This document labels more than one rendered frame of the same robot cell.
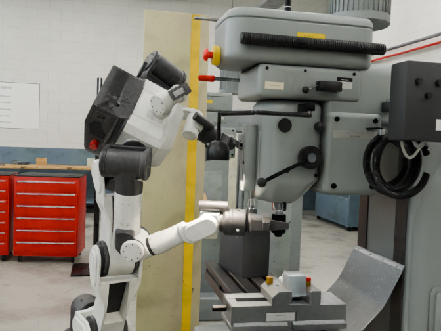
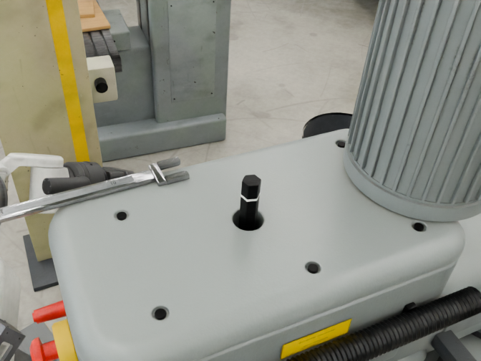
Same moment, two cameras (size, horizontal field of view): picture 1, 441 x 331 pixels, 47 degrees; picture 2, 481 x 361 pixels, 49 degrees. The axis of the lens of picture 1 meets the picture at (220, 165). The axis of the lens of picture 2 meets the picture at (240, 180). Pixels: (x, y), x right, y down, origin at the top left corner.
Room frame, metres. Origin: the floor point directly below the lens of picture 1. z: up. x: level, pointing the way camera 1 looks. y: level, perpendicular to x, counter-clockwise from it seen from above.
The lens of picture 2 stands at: (1.22, -0.08, 2.34)
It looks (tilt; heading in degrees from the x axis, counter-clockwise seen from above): 42 degrees down; 346
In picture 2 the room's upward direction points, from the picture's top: 4 degrees clockwise
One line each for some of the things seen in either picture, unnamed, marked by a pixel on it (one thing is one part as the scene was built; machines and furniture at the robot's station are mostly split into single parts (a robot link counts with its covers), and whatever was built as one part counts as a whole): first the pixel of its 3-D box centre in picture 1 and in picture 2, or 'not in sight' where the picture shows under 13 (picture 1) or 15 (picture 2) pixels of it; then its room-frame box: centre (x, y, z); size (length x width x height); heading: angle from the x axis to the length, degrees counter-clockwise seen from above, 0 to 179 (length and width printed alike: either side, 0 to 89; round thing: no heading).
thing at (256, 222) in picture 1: (251, 223); not in sight; (1.65, -0.11, 1.23); 0.13 x 0.12 x 0.10; 178
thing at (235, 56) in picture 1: (290, 45); (254, 259); (1.65, -0.21, 1.81); 0.47 x 0.26 x 0.16; 103
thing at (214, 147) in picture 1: (218, 150); not in sight; (1.58, 0.01, 1.47); 0.07 x 0.07 x 0.06
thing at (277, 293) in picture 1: (275, 291); not in sight; (1.48, -0.18, 1.06); 0.12 x 0.06 x 0.04; 11
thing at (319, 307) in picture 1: (283, 303); not in sight; (1.49, -0.20, 1.02); 0.35 x 0.15 x 0.11; 101
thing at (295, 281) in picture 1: (294, 283); not in sight; (1.49, -0.23, 1.08); 0.06 x 0.05 x 0.06; 11
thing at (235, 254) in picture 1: (243, 246); not in sight; (2.06, -0.11, 1.07); 0.22 x 0.12 x 0.20; 24
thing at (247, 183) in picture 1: (249, 157); not in sight; (1.62, -0.09, 1.45); 0.04 x 0.04 x 0.21; 13
